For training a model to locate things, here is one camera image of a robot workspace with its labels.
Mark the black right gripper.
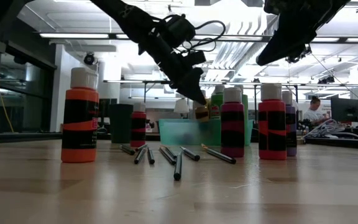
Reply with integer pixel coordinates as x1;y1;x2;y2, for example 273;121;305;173
255;0;351;67

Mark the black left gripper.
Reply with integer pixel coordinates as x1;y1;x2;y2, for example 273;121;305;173
137;29;208;106

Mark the small yellow paint bottle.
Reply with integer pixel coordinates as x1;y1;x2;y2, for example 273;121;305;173
193;98;211;123

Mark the small magenta paint bottle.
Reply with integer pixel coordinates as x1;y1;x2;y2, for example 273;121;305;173
220;86;246;158

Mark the small red paint bottle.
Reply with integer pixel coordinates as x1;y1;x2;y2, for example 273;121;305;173
130;102;147;148

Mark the small orange-red paint bottle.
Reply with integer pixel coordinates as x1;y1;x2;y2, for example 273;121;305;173
258;83;287;161

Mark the small purple paint bottle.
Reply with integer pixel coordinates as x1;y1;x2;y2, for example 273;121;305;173
281;90;298;157

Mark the small orange paint bottle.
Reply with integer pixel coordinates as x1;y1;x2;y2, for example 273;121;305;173
61;67;100;164

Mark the translucent teal plastic bin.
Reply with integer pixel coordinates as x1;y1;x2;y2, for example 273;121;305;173
158;118;254;146

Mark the orange fan-tip paintbrush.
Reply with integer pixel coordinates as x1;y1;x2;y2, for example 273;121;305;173
161;144;179;159

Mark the person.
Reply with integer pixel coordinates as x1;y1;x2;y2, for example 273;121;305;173
303;95;331;123

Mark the orange flat-tip paintbrush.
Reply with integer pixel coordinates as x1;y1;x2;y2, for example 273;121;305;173
201;143;237;165

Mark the dark green plastic cup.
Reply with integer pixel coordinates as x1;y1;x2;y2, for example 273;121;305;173
109;103;134;144

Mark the black computer monitor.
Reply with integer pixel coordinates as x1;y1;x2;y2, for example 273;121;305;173
330;96;358;123

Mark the black overhead camera rig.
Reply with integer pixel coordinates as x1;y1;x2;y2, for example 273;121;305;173
287;46;313;65

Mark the black left camera cable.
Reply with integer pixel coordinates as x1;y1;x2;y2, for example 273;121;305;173
181;20;227;53

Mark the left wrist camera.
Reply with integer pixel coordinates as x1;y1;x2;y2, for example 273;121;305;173
165;14;196;48

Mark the black overhead frame bar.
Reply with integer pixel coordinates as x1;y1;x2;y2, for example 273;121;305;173
39;30;358;44

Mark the white cable bundle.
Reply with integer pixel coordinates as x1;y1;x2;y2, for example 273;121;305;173
301;118;358;140

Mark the black dome ceiling camera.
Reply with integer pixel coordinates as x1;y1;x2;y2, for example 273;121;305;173
83;52;95;66

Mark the yellow hanging cable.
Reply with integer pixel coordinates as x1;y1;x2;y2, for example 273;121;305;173
0;51;15;133

